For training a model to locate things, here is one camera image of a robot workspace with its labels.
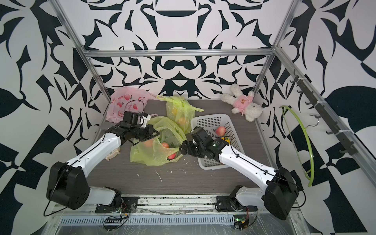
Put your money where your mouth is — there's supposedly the small round clock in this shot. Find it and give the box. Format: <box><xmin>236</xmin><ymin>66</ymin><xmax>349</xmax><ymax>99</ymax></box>
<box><xmin>105</xmin><ymin>147</ymin><xmax>120</xmax><ymax>161</ymax></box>

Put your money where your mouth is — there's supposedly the black wall hook rack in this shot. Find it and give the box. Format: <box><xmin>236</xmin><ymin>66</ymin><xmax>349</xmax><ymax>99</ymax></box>
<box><xmin>291</xmin><ymin>72</ymin><xmax>358</xmax><ymax>156</ymax></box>

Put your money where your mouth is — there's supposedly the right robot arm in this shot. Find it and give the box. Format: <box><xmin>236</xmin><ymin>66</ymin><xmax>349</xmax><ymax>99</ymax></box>
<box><xmin>180</xmin><ymin>127</ymin><xmax>299</xmax><ymax>220</ymax></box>

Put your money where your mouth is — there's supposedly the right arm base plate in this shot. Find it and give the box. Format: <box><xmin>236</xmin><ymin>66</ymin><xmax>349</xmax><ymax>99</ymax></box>
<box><xmin>214</xmin><ymin>196</ymin><xmax>258</xmax><ymax>212</ymax></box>

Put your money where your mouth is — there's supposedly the green hoop hanger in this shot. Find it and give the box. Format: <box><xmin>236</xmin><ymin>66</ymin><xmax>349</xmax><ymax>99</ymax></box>
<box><xmin>280</xmin><ymin>105</ymin><xmax>315</xmax><ymax>188</ymax></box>

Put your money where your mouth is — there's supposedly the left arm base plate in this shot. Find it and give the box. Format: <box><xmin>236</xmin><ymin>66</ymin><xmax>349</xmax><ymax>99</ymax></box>
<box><xmin>95</xmin><ymin>196</ymin><xmax>139</xmax><ymax>214</ymax></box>

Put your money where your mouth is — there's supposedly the pink plastic bag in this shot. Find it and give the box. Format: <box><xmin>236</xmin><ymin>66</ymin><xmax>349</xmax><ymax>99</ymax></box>
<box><xmin>106</xmin><ymin>87</ymin><xmax>158</xmax><ymax>123</ymax></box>

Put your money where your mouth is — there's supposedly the pink peach top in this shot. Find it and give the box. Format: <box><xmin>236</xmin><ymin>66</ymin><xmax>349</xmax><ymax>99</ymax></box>
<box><xmin>215</xmin><ymin>126</ymin><xmax>226</xmax><ymax>137</ymax></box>

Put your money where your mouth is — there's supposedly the white plastic basket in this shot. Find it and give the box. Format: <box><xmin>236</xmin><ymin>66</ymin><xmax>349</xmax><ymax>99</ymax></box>
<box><xmin>191</xmin><ymin>114</ymin><xmax>245</xmax><ymax>170</ymax></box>

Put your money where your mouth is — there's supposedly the green plastic bag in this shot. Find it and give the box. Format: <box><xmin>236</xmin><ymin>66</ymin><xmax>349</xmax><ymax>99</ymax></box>
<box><xmin>130</xmin><ymin>117</ymin><xmax>187</xmax><ymax>166</ymax></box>
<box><xmin>156</xmin><ymin>95</ymin><xmax>204</xmax><ymax>134</ymax></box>

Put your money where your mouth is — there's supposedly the yellow orange fruit with leaf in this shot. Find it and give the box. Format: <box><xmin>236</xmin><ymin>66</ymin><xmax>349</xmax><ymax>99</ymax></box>
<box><xmin>221</xmin><ymin>137</ymin><xmax>231</xmax><ymax>144</ymax></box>

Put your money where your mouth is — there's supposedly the white plush bunny pink shirt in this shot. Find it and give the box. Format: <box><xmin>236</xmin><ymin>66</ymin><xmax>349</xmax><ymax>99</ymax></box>
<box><xmin>220</xmin><ymin>84</ymin><xmax>263</xmax><ymax>122</ymax></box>

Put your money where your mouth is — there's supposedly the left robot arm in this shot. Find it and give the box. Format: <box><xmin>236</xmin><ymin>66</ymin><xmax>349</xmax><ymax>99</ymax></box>
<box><xmin>46</xmin><ymin>112</ymin><xmax>159</xmax><ymax>211</ymax></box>

